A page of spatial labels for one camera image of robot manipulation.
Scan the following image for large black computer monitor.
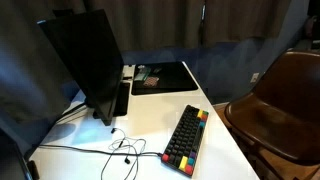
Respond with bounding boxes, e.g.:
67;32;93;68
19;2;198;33
37;8;125;127

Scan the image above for white wall outlet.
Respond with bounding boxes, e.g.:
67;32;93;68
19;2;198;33
250;72;260;84

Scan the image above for grey curtain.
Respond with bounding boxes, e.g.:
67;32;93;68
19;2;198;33
0;0;86;124
83;0;204;53
203;0;292;44

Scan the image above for black desk mat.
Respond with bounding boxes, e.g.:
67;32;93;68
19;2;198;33
130;61;199;96

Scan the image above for small black computer monitor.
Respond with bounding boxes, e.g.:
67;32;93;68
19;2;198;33
0;128;34;180

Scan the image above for black keyboard cable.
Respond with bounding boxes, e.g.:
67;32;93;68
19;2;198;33
38;143;164;158

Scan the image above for green packet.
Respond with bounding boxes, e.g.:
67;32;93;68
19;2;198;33
134;64;152;82

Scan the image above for brown wooden chair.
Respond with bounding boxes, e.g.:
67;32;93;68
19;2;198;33
223;49;320;180

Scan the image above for black wired earphones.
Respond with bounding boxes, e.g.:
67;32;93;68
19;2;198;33
100;127;148;180

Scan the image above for black monitor stand base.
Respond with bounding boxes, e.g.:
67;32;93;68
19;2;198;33
27;159;41;180
92;81;131;119

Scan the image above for black monitor cable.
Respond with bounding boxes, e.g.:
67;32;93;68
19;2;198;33
54;102;88;125

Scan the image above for pink checkered pad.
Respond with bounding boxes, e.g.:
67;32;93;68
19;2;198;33
143;76;160;88

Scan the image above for black keyboard with coloured keys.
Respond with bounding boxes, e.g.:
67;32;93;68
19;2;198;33
160;104;210;178

